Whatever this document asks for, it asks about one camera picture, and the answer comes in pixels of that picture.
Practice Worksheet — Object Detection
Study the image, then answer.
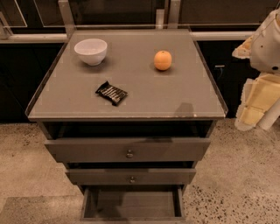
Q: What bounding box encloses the grey top drawer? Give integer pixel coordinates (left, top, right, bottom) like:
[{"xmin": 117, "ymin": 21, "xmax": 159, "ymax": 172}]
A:
[{"xmin": 45, "ymin": 137, "xmax": 210, "ymax": 163}]

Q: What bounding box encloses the grey drawer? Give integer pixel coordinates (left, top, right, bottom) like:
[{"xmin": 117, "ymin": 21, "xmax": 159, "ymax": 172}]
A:
[
  {"xmin": 66, "ymin": 168, "xmax": 196, "ymax": 186},
  {"xmin": 45, "ymin": 137, "xmax": 210, "ymax": 163},
  {"xmin": 80, "ymin": 185, "xmax": 186, "ymax": 224}
]

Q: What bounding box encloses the white ceramic bowl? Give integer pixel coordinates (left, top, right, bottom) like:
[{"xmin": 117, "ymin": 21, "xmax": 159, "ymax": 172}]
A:
[{"xmin": 74, "ymin": 38, "xmax": 108, "ymax": 66}]

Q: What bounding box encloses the grey middle drawer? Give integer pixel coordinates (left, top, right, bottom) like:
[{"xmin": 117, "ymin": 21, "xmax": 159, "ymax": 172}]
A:
[{"xmin": 66, "ymin": 168, "xmax": 196, "ymax": 186}]

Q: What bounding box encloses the grey bottom drawer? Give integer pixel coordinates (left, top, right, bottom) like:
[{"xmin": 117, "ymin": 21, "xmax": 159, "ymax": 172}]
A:
[{"xmin": 80, "ymin": 185, "xmax": 186, "ymax": 224}]

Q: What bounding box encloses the black rxbar chocolate wrapper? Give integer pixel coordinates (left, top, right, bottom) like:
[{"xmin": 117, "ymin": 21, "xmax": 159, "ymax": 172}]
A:
[{"xmin": 95, "ymin": 81, "xmax": 128, "ymax": 106}]

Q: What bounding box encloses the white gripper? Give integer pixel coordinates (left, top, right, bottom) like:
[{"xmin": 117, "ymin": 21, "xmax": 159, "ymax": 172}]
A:
[{"xmin": 232, "ymin": 9, "xmax": 280, "ymax": 131}]

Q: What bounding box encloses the white post base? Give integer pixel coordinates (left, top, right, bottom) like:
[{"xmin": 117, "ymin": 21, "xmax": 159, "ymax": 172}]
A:
[{"xmin": 257, "ymin": 98, "xmax": 280, "ymax": 130}]

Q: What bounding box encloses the orange fruit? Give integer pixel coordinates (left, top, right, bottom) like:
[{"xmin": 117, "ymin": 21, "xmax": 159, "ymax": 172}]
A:
[{"xmin": 154, "ymin": 51, "xmax": 172, "ymax": 71}]

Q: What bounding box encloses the metal railing frame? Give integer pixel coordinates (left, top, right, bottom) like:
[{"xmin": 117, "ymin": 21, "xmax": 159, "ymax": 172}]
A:
[{"xmin": 0, "ymin": 0, "xmax": 280, "ymax": 45}]

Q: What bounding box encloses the grey drawer cabinet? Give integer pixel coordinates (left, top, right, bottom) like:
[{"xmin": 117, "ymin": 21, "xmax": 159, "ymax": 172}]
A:
[{"xmin": 24, "ymin": 28, "xmax": 229, "ymax": 224}]

